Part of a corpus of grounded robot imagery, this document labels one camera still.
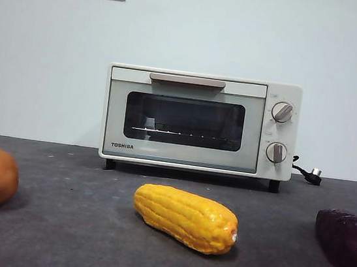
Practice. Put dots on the purple eggplant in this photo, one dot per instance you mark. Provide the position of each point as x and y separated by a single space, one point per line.
348 244

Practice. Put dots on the smaller beige oven knob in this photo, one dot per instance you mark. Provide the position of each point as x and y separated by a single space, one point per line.
276 152

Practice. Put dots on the white Toshiba toaster oven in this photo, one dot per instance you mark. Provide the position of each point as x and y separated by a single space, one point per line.
280 133

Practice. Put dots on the larger beige oven knob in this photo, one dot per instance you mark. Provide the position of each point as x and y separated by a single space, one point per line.
282 112

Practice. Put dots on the yellow corn cob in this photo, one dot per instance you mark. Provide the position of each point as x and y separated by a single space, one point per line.
183 218

